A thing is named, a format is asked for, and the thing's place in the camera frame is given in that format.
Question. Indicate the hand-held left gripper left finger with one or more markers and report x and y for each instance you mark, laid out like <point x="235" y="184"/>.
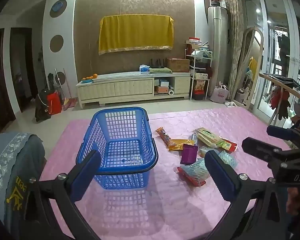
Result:
<point x="86" y="175"/>

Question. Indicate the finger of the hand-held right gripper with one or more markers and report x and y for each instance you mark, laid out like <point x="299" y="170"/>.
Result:
<point x="277" y="131"/>
<point x="257" y="147"/>

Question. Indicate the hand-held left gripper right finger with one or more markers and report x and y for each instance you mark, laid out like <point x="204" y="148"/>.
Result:
<point x="218" y="177"/>

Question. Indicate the light blue cartoon packet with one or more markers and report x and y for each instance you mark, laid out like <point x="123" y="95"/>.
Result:
<point x="227" y="158"/>

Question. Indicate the red green snack packet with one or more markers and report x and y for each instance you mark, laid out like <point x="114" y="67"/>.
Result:
<point x="227" y="146"/>

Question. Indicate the purple snack packet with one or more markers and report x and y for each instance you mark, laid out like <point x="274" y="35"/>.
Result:
<point x="189" y="155"/>

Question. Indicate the cream cracker packet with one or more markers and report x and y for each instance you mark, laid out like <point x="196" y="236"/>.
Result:
<point x="207" y="135"/>

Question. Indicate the small blue white packet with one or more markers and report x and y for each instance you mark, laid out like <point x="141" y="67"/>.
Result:
<point x="193" y="139"/>

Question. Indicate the golden yellow snack packet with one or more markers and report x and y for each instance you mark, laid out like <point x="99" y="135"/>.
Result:
<point x="178" y="145"/>

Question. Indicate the orange cartoon snack packet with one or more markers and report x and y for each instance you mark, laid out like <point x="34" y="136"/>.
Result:
<point x="165" y="136"/>

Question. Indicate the blue plastic basket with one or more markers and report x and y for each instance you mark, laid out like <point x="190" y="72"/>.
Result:
<point x="122" y="109"/>

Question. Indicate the person's right hand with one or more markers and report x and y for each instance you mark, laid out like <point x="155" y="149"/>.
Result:
<point x="293" y="200"/>

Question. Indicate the dark red hanging garment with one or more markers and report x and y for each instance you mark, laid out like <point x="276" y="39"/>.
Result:
<point x="281" y="102"/>

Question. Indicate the pink quilted tablecloth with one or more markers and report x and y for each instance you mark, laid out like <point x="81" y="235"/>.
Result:
<point x="190" y="212"/>

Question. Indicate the white slipper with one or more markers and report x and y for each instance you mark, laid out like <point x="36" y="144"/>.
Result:
<point x="227" y="103"/>
<point x="233" y="104"/>

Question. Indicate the wooden clothes rack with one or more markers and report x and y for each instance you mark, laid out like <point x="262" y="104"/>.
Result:
<point x="277" y="82"/>

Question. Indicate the pink tote bag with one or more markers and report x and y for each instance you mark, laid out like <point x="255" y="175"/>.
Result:
<point x="220" y="94"/>

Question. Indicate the grey embroidered chair cover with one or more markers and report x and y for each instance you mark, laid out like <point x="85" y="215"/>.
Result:
<point x="20" y="155"/>

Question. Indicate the arched standing mirror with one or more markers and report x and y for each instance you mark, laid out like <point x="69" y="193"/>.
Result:
<point x="251" y="55"/>

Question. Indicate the black bag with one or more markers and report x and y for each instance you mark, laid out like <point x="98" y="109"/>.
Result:
<point x="41" y="107"/>

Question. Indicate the red yellow gift bag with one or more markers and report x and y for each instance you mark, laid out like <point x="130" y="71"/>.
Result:
<point x="199" y="90"/>

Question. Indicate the cream carton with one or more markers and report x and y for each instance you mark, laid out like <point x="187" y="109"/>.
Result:
<point x="201" y="76"/>

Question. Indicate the blue fruit plate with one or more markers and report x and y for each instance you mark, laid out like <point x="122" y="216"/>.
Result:
<point x="87" y="81"/>

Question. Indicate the white mop pole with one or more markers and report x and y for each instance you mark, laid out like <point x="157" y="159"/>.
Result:
<point x="59" y="82"/>

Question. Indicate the cream television cabinet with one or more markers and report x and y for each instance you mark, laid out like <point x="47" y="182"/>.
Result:
<point x="130" y="87"/>

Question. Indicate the white paper roll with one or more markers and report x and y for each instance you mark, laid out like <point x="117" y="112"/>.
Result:
<point x="171" y="91"/>

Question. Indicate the black upright object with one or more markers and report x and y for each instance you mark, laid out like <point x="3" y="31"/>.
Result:
<point x="50" y="81"/>

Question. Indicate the glass balcony door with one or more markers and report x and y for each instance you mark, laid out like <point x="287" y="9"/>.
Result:
<point x="272" y="30"/>

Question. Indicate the white metal rack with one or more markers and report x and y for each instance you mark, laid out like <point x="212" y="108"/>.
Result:
<point x="202" y="59"/>

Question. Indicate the small orange box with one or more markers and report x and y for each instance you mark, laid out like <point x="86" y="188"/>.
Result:
<point x="162" y="89"/>

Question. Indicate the silver standing air conditioner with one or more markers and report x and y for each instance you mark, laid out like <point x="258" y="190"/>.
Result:
<point x="218" y="42"/>

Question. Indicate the white plastic bag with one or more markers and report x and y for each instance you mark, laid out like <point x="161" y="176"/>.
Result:
<point x="202" y="54"/>

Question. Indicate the small blue box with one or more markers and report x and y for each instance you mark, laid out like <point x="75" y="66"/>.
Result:
<point x="164" y="83"/>

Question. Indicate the beige patterned curtain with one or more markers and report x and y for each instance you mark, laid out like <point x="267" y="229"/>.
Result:
<point x="233" y="30"/>

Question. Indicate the brown cardboard box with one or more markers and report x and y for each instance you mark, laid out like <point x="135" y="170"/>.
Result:
<point x="177" y="65"/>

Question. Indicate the blue white tissue box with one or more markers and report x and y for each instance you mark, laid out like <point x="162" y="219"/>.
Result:
<point x="144" y="69"/>

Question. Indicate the green cushion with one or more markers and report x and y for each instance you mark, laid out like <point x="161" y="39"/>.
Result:
<point x="161" y="70"/>

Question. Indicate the red white box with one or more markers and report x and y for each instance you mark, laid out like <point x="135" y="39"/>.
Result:
<point x="195" y="41"/>

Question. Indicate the black router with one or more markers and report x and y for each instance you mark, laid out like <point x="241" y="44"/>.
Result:
<point x="158" y="66"/>

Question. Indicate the yellow cloth cover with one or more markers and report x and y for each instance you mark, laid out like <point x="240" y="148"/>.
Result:
<point x="135" y="33"/>

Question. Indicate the round brown wall disc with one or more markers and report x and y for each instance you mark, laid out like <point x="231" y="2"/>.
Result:
<point x="61" y="78"/>
<point x="56" y="43"/>
<point x="62" y="13"/>

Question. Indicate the dark wooden doorway frame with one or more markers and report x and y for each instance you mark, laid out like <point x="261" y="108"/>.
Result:
<point x="31" y="75"/>

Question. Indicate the blue wall plate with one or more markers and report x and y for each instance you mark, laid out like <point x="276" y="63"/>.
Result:
<point x="57" y="6"/>

